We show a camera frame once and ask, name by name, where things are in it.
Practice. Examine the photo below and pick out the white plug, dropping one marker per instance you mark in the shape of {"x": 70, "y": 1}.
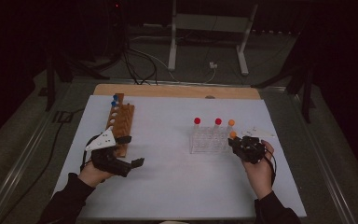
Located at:
{"x": 213, "y": 65}

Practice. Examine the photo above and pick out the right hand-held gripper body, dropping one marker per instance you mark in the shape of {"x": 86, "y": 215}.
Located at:
{"x": 250, "y": 149}

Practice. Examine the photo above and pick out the orange cap test tube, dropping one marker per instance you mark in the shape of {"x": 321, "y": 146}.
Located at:
{"x": 233, "y": 134}
{"x": 231, "y": 122}

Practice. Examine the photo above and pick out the black stand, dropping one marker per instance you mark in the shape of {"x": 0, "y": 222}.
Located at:
{"x": 306, "y": 93}
{"x": 50, "y": 81}

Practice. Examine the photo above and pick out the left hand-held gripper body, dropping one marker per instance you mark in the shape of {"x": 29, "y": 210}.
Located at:
{"x": 103, "y": 141}

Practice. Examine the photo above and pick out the white metal stand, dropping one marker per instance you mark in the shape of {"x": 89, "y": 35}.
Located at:
{"x": 211, "y": 23}

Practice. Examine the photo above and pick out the person's right hand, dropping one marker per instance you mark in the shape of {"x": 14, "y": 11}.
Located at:
{"x": 261, "y": 177}

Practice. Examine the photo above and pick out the white table mat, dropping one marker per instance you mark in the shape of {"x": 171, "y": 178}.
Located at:
{"x": 174, "y": 180}

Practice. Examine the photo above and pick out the wooden test tube rack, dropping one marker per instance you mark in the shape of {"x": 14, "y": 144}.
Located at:
{"x": 125, "y": 121}

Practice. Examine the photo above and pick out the clear plastic test tube rack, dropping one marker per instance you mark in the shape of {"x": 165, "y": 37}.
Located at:
{"x": 209, "y": 141}

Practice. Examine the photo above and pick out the person's left hand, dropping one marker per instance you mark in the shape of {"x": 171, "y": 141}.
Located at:
{"x": 91, "y": 175}

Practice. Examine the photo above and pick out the red cap test tube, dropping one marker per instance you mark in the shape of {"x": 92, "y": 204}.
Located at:
{"x": 197, "y": 120}
{"x": 218, "y": 121}

